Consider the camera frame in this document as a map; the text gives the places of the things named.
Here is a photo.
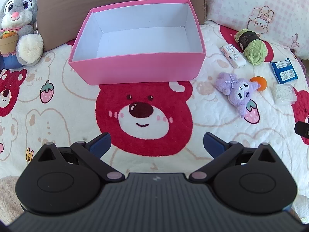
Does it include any beige fleece cloth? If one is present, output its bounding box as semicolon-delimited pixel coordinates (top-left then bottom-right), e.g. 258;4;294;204
0;176;25;223

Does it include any pink cardboard box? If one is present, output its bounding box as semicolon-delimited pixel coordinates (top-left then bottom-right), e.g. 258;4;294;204
68;0;206;85

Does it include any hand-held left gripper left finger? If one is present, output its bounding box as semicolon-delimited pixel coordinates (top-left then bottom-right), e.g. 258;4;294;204
36;132;125;182

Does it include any pink checked pillow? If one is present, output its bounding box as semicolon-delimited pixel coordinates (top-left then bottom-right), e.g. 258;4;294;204
205;0;309;60

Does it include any grey bunny plush toy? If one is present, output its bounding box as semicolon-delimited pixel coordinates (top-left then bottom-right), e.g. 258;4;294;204
0;0;44;69

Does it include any purple plush toy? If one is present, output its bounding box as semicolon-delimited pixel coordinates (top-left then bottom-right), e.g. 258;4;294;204
216;72;261;116

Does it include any blue packet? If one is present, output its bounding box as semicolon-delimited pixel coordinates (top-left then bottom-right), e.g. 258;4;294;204
270;57;298;84

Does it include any green yarn ball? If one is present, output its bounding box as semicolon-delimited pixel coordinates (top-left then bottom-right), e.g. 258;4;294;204
235;28;268;66

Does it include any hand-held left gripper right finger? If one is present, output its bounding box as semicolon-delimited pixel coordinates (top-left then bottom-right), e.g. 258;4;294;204
189;132;278;182

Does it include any brown pillow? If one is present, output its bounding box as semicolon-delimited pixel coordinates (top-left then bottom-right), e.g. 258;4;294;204
36;0;210;52

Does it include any white tissue pack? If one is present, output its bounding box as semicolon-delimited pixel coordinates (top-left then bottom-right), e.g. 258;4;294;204
220;44;247;68

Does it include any printed bear blanket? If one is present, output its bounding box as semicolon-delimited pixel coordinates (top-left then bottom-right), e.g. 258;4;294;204
0;19;309;224

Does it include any clear box of white bands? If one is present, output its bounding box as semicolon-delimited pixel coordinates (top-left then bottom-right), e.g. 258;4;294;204
270;83;298;105

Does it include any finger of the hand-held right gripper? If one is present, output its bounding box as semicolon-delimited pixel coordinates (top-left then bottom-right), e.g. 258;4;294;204
295;121;309;146

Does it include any orange makeup sponge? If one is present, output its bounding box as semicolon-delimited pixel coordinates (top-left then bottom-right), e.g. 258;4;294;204
250;76;267;92

